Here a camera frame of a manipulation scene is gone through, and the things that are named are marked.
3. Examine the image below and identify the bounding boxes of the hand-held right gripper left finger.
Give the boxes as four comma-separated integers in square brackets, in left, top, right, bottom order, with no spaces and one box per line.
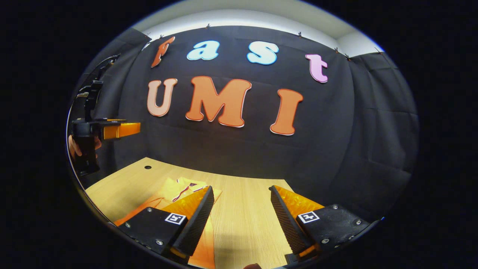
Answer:
[117,185,215,264]

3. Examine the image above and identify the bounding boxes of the orange T-shirt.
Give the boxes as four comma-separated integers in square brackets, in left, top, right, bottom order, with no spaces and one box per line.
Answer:
[113,176,223,269]

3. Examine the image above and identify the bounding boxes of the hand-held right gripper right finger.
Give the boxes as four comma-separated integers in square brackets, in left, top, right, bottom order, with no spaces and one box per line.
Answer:
[269,185,371,264]

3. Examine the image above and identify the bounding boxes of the black backdrop cloth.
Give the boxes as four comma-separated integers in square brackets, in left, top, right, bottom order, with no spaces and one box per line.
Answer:
[67,25,419,225]

